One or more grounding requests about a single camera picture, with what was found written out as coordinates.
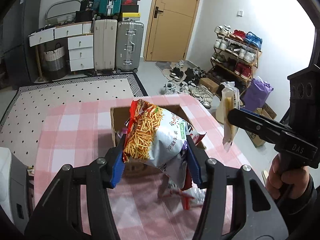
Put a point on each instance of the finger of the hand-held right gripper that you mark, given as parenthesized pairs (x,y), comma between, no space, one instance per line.
(250,123)
(252,112)

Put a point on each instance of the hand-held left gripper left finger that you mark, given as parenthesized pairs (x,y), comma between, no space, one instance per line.
(117,172)

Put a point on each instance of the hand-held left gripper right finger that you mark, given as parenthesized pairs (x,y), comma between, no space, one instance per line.
(196,172)

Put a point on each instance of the silver purple snack packet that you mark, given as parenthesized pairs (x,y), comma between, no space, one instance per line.
(175,175)

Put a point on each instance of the clear packaged snack bar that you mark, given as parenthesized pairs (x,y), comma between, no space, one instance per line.
(228,100)

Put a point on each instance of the brown cardboard box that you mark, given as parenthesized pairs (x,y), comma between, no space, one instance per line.
(117,125)

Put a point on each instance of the white noodle snack bag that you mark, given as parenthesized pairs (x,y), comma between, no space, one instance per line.
(155,135)

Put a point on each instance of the person's right hand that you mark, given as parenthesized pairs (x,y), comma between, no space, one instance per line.
(275,180)

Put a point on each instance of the open cardboard box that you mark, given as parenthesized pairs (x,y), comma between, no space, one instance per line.
(265,111)

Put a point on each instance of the printed cardboard box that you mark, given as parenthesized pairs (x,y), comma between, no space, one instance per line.
(255,137)

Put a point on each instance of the purple plastic bag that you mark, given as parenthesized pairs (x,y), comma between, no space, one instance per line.
(257,92)

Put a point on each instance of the white gold snack packet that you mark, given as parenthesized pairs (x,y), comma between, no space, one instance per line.
(200,195)

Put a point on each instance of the red orange snack packet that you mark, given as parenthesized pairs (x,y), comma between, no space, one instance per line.
(185,200)

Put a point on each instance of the white red snack packet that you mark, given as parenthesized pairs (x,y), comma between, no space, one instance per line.
(197,137)

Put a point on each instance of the row of shoes on rack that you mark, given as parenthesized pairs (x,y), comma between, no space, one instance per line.
(241,68)

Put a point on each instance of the small cardboard box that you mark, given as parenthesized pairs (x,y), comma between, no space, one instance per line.
(208,85)

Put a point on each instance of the pile of shoes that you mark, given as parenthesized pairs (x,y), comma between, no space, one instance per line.
(200,93)

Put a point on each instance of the wooden shoe rack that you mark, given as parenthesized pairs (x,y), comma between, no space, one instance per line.
(259,56)

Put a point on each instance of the pink checkered tablecloth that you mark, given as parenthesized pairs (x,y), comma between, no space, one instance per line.
(75,130)

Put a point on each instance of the dotted black white rug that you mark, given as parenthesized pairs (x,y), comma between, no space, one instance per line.
(75,92)

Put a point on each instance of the grey door mat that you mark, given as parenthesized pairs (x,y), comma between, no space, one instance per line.
(162,66)

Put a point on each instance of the white grey appliance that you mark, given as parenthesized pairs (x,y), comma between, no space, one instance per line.
(12,185)

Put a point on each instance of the wooden door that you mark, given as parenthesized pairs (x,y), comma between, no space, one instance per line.
(175,30)

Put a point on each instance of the silver suitcase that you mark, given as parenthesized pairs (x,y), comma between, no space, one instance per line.
(130,47)

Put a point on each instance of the white drawer desk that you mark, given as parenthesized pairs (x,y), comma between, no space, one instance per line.
(80,52)

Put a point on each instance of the beige suitcase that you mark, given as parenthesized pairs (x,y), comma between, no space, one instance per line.
(105,45)

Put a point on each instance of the woven laundry basket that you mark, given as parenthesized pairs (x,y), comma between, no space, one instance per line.
(55,60)

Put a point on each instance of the yellow shoe box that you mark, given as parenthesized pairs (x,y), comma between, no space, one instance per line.
(130,17)

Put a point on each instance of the black storage box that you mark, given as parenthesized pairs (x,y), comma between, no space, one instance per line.
(83,16)

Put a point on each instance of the plain black shoe box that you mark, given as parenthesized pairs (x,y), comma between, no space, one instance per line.
(129,9)

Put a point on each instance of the grey refrigerator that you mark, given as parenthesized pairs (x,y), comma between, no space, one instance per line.
(20,42)

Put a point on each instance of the black paper bag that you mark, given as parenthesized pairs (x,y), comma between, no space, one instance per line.
(87,3)

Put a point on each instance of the white light switch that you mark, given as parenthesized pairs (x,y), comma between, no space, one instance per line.
(240,13)

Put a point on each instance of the grey arched frame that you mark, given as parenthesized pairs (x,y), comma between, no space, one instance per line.
(58,3)

